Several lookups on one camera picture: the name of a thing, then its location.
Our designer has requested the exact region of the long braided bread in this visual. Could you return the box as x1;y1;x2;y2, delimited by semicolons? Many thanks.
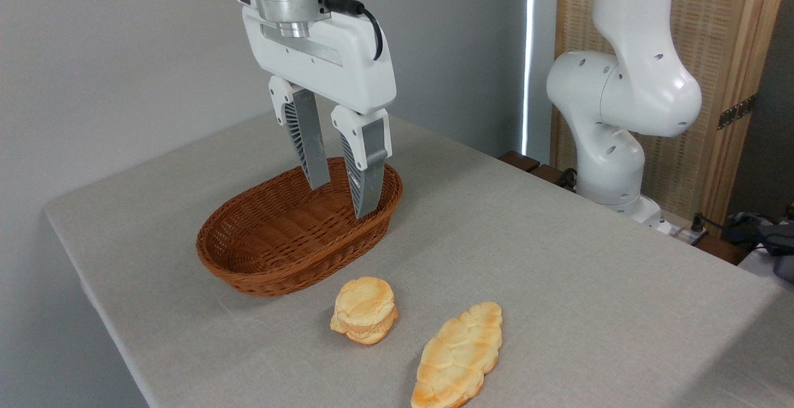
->
411;301;504;408

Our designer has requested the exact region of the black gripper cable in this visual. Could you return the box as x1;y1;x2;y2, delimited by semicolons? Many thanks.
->
323;0;384;61

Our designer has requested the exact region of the vertical white light strip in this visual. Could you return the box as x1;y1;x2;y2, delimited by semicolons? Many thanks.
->
521;0;535;156

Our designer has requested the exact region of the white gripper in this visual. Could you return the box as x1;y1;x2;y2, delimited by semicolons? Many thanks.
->
233;0;398;220

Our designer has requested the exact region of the metal screen hinge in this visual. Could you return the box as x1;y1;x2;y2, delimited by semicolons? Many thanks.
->
718;94;757;131

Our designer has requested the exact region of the white power strip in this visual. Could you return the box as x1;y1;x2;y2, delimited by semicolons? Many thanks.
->
658;215;709;246

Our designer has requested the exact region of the round layered bread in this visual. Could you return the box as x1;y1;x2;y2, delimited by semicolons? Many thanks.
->
329;277;399;345

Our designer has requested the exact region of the dark grey bag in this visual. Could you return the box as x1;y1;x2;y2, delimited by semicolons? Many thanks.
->
723;210;794;283

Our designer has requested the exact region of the grey tablecloth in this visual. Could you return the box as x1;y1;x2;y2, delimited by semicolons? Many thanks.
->
43;95;794;408

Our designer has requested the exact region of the brown wicker basket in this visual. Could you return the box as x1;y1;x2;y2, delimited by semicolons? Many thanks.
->
196;157;404;298

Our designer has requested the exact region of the wooden rattan folding screen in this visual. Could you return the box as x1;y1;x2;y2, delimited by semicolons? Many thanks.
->
551;0;792;229

